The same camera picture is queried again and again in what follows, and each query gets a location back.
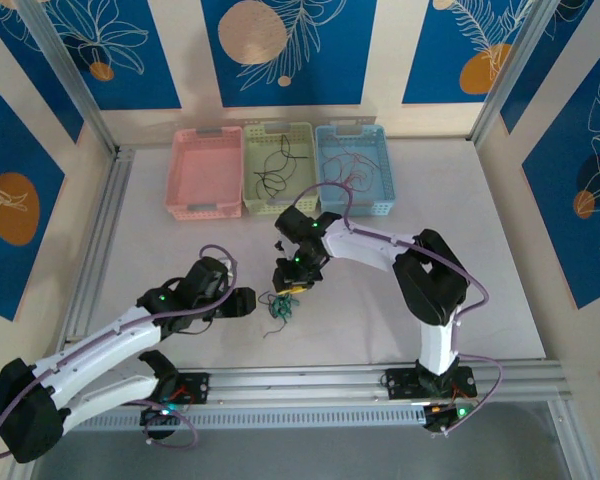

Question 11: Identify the coloured wire bundle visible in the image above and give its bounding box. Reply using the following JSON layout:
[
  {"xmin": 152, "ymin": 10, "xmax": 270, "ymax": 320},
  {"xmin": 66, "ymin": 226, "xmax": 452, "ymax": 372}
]
[{"xmin": 258, "ymin": 291, "xmax": 301, "ymax": 339}]

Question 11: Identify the thin black wire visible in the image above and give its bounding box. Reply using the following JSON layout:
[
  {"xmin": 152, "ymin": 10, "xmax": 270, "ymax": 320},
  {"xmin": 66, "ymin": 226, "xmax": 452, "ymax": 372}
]
[
  {"xmin": 262, "ymin": 133, "xmax": 312, "ymax": 174},
  {"xmin": 253, "ymin": 167, "xmax": 287, "ymax": 200}
]

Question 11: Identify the thin red wire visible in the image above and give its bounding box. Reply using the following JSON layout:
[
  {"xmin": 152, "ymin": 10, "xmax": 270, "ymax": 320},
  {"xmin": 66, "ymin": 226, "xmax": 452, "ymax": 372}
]
[{"xmin": 324, "ymin": 154, "xmax": 376, "ymax": 194}]

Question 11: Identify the green plastic basket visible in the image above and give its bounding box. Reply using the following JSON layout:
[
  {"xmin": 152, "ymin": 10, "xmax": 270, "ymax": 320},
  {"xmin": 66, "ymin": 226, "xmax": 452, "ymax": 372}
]
[{"xmin": 241, "ymin": 122, "xmax": 319, "ymax": 216}]

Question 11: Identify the pink plastic basket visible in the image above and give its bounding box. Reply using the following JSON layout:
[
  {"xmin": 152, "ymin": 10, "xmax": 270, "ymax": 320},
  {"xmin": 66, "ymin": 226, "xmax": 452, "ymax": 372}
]
[{"xmin": 164, "ymin": 125, "xmax": 245, "ymax": 222}]

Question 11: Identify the left base circuit board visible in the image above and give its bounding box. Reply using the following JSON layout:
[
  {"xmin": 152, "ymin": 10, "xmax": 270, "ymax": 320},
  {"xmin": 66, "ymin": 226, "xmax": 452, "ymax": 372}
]
[{"xmin": 139, "ymin": 405, "xmax": 181, "ymax": 429}]

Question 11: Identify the base circuit board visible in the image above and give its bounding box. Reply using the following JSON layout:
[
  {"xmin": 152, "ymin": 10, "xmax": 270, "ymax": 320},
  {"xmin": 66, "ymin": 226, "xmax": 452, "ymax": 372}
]
[
  {"xmin": 423, "ymin": 402, "xmax": 476, "ymax": 435},
  {"xmin": 139, "ymin": 405, "xmax": 181, "ymax": 429}
]

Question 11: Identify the blue plastic basket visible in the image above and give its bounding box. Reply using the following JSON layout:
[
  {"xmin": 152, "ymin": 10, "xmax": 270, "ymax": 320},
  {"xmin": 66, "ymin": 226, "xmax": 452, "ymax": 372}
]
[{"xmin": 313, "ymin": 123, "xmax": 398, "ymax": 218}]

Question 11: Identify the grey metal panel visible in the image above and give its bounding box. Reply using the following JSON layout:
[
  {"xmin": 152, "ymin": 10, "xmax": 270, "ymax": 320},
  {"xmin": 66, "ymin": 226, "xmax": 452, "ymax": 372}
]
[{"xmin": 29, "ymin": 399, "xmax": 581, "ymax": 480}]

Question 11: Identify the right base circuit board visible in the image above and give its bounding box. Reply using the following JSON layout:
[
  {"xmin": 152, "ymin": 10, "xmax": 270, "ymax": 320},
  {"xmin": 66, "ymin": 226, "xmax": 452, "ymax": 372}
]
[{"xmin": 423, "ymin": 402, "xmax": 476, "ymax": 435}]

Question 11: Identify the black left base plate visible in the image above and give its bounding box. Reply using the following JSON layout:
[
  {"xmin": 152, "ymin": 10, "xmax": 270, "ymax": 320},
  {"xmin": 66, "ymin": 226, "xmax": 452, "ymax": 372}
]
[{"xmin": 172, "ymin": 372, "xmax": 211, "ymax": 405}]

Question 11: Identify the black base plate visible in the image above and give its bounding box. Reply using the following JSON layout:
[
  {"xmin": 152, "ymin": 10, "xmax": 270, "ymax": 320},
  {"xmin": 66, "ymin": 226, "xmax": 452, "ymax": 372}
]
[
  {"xmin": 172, "ymin": 372, "xmax": 211, "ymax": 405},
  {"xmin": 382, "ymin": 367, "xmax": 479, "ymax": 401}
]

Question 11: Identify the grey slotted cable duct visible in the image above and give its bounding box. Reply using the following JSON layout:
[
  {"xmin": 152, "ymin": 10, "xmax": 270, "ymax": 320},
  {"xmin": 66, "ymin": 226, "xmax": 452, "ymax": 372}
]
[{"xmin": 69, "ymin": 402, "xmax": 431, "ymax": 432}]

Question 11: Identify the aluminium side rail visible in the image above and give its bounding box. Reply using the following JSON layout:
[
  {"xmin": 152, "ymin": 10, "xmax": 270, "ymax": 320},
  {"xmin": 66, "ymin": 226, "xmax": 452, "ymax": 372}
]
[
  {"xmin": 547, "ymin": 399, "xmax": 584, "ymax": 480},
  {"xmin": 64, "ymin": 146, "xmax": 137, "ymax": 369}
]

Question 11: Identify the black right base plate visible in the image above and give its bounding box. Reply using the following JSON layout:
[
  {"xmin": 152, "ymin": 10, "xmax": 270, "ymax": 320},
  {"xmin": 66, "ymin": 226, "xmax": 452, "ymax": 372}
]
[{"xmin": 382, "ymin": 367, "xmax": 479, "ymax": 401}]

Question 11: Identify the aluminium frame post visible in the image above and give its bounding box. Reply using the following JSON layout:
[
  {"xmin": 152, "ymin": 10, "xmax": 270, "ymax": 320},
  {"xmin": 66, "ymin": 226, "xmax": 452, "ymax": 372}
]
[
  {"xmin": 17, "ymin": 0, "xmax": 120, "ymax": 156},
  {"xmin": 471, "ymin": 0, "xmax": 564, "ymax": 147}
]

